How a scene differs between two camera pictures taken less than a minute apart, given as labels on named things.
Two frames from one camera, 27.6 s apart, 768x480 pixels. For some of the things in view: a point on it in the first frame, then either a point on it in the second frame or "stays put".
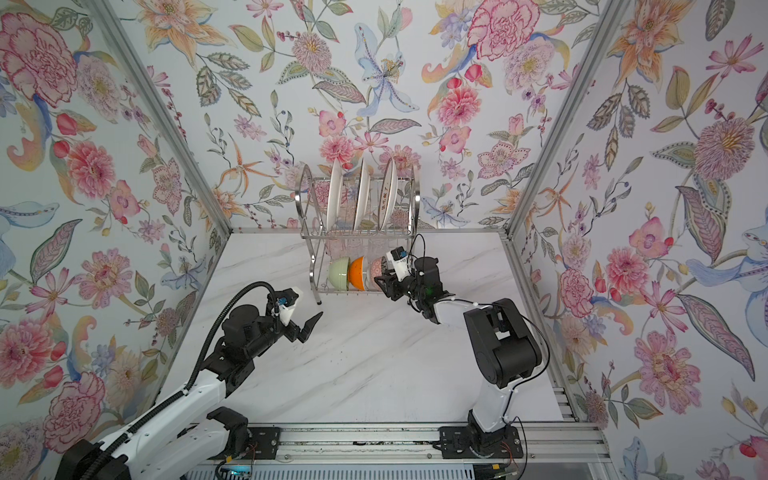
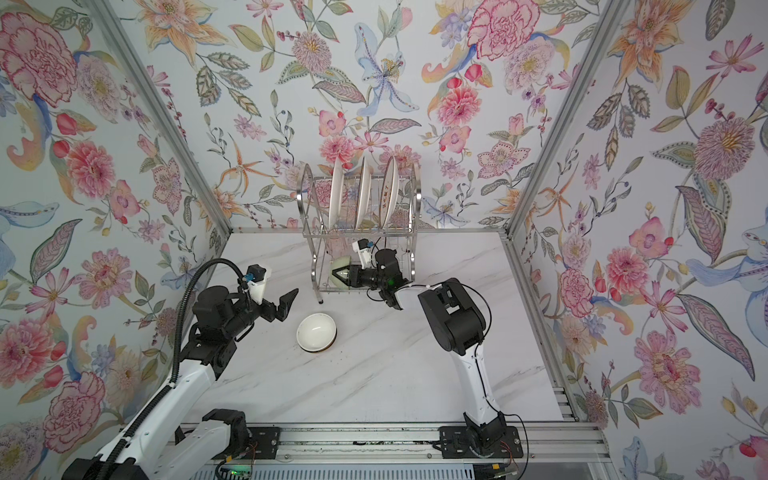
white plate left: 335,196 stays put
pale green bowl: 339,273 stays put
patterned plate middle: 362,200 stays put
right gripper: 392,289 -> 356,277
